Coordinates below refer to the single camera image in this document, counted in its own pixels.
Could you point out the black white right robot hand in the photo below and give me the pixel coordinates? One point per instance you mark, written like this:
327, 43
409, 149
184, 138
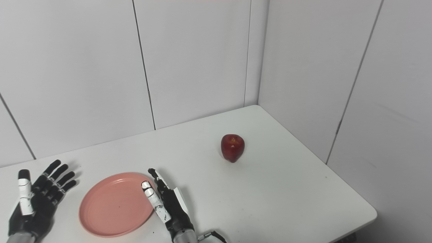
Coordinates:
175, 209

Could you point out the red apple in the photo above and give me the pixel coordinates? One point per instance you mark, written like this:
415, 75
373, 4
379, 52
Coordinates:
233, 147

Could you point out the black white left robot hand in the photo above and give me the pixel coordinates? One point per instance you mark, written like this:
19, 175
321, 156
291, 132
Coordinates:
38, 209

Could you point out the pink plastic plate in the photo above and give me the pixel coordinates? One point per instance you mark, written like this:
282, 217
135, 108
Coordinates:
114, 206

